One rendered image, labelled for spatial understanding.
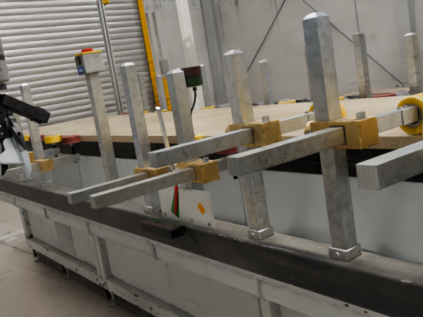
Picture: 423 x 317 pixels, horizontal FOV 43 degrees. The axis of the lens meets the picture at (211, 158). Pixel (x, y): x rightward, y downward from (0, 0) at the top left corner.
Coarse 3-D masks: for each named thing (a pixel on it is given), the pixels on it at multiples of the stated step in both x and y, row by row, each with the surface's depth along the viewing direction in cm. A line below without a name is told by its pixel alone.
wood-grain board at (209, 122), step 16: (400, 96) 188; (192, 112) 280; (208, 112) 261; (224, 112) 246; (256, 112) 219; (272, 112) 208; (288, 112) 197; (304, 112) 188; (352, 112) 165; (368, 112) 159; (48, 128) 346; (64, 128) 319; (80, 128) 296; (112, 128) 258; (128, 128) 242; (160, 128) 217; (208, 128) 186; (224, 128) 178; (304, 128) 146; (400, 128) 120; (384, 144) 114; (400, 144) 111
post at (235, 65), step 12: (228, 60) 117; (240, 60) 117; (228, 72) 118; (240, 72) 117; (228, 84) 119; (240, 84) 117; (240, 96) 117; (240, 108) 117; (240, 120) 118; (252, 120) 120; (252, 180) 120; (252, 192) 121; (264, 192) 122; (252, 204) 122; (264, 204) 122; (252, 216) 123; (264, 216) 123; (252, 228) 124; (264, 228) 123
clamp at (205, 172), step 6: (180, 162) 142; (186, 162) 140; (192, 162) 139; (198, 162) 137; (210, 162) 135; (216, 162) 136; (180, 168) 142; (198, 168) 135; (204, 168) 134; (210, 168) 135; (216, 168) 136; (198, 174) 136; (204, 174) 134; (210, 174) 135; (216, 174) 136; (198, 180) 136; (204, 180) 134; (210, 180) 135; (216, 180) 136
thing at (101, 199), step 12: (192, 168) 136; (144, 180) 131; (156, 180) 130; (168, 180) 132; (180, 180) 134; (192, 180) 136; (108, 192) 123; (120, 192) 125; (132, 192) 126; (144, 192) 128; (96, 204) 121; (108, 204) 123
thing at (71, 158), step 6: (66, 156) 247; (72, 156) 247; (78, 156) 249; (54, 162) 242; (60, 162) 244; (66, 162) 246; (18, 168) 233; (36, 168) 238; (0, 174) 229; (6, 174) 230; (12, 174) 232; (18, 174) 233
